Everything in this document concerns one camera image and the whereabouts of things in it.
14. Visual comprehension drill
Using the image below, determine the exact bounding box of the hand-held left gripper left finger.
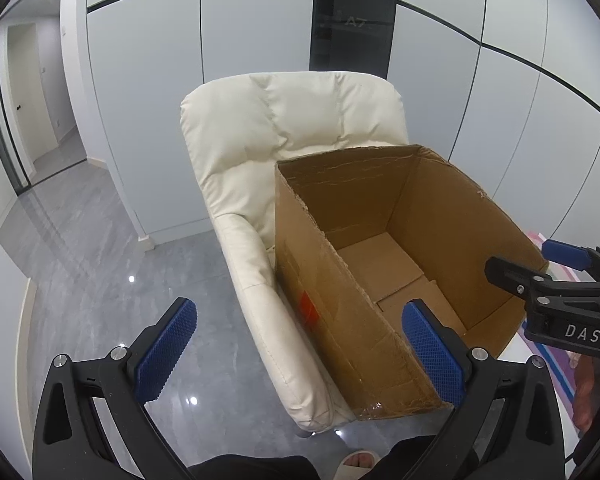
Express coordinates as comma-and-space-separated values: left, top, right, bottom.
32, 297, 198, 480

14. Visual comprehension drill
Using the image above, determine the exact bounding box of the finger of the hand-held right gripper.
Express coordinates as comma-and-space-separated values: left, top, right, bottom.
542, 239, 600, 286
484, 256, 600, 307

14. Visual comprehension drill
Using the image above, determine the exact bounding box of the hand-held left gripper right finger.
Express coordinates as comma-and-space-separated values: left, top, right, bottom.
402, 299, 567, 480

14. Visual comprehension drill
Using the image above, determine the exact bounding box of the brown cardboard box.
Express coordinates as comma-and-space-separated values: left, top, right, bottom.
274, 144, 550, 420

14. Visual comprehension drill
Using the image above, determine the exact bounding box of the person's right hand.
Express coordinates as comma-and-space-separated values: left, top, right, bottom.
573, 354, 600, 435

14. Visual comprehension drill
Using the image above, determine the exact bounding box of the striped pastel cloth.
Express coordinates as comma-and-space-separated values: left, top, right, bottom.
527, 232, 582, 431

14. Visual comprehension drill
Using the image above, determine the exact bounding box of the white table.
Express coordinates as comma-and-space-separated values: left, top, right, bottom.
497, 320, 578, 461

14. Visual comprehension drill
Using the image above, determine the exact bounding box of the beige slipper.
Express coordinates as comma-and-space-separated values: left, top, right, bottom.
332, 449, 382, 480

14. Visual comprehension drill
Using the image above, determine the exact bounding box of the cream padded armchair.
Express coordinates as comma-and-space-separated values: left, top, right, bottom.
180, 71, 411, 435

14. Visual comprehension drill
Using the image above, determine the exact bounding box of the white door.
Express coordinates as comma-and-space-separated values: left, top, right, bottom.
6, 24, 47, 173

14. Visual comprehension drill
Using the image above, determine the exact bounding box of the black door frame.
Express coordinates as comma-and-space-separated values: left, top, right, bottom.
0, 7, 35, 197

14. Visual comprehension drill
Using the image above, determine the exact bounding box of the black glass wall panel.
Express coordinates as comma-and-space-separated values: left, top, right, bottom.
309, 0, 400, 82

